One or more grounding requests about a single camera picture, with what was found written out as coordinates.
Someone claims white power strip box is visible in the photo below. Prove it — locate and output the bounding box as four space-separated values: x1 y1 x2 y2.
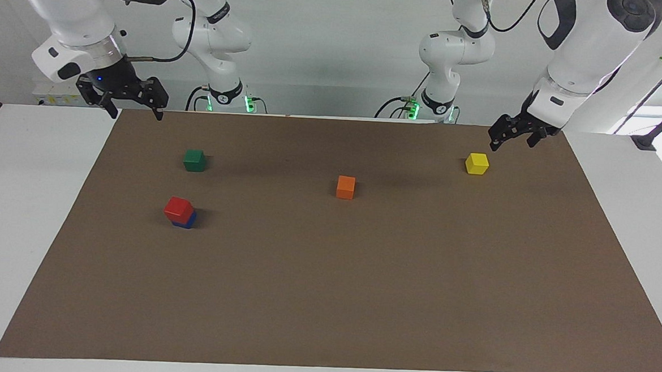
32 79 85 108

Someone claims orange cube block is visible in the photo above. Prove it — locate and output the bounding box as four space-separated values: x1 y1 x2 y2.
336 175 357 200

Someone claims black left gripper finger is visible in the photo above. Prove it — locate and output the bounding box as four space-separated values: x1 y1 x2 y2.
526 127 556 151
488 112 526 155

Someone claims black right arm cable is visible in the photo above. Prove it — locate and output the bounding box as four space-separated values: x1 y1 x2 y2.
128 0 197 66

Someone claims brown table mat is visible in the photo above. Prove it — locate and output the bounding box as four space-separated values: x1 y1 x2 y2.
0 100 662 372

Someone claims green cube block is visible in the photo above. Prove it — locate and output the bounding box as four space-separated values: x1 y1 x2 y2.
183 148 208 173

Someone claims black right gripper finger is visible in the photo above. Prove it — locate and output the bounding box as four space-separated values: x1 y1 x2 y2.
139 76 171 123
75 77 121 121

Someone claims red cube block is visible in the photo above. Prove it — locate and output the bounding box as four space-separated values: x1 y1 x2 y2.
163 195 196 225

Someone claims blue cube block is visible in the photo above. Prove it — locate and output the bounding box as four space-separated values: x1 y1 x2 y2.
170 211 198 230

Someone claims black left base cable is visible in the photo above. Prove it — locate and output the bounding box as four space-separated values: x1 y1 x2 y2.
374 69 431 121

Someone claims black base cable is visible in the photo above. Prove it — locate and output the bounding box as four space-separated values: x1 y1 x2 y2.
185 85 212 112
374 69 431 121

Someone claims black right base cable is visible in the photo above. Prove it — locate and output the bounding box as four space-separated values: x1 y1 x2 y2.
185 85 212 112

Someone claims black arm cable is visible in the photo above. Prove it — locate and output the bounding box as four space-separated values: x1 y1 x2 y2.
128 0 197 66
480 0 543 34

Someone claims yellow cube block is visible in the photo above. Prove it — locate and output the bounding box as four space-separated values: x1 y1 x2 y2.
465 152 490 176

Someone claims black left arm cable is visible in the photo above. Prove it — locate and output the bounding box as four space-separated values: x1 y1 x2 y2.
480 0 543 34

